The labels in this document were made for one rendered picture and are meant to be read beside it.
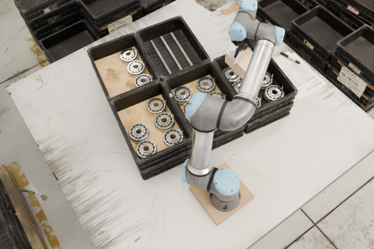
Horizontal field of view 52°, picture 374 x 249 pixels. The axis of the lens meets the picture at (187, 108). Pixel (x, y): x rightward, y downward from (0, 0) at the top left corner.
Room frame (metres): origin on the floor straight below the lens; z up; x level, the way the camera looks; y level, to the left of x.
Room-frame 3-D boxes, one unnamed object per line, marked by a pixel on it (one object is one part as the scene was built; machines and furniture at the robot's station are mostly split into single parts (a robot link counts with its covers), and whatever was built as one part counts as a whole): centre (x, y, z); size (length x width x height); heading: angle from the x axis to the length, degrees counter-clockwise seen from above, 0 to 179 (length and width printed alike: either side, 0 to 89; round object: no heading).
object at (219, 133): (1.14, -0.09, 0.87); 0.40 x 0.30 x 0.11; 22
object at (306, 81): (1.41, -0.67, 0.70); 0.33 x 0.23 x 0.01; 32
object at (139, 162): (1.03, 0.19, 0.92); 0.40 x 0.30 x 0.02; 22
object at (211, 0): (2.12, -0.22, 0.71); 0.22 x 0.19 x 0.01; 32
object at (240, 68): (1.23, -0.30, 1.08); 0.16 x 0.12 x 0.07; 32
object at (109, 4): (2.36, 0.53, 0.37); 0.40 x 0.30 x 0.45; 122
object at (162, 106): (1.15, 0.16, 0.86); 0.10 x 0.10 x 0.01
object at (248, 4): (1.24, -0.29, 1.40); 0.09 x 0.08 x 0.11; 154
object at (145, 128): (1.00, 0.25, 0.86); 0.10 x 0.10 x 0.01
